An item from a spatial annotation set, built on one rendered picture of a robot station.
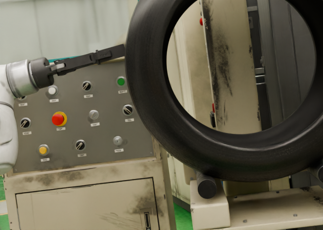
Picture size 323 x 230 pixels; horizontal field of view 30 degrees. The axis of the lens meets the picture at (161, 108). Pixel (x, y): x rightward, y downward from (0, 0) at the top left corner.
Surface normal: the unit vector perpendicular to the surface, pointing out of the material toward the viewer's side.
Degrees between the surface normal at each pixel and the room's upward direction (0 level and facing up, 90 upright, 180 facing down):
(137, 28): 74
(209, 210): 90
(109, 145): 90
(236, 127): 90
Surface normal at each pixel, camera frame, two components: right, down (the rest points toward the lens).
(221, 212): -0.04, 0.06
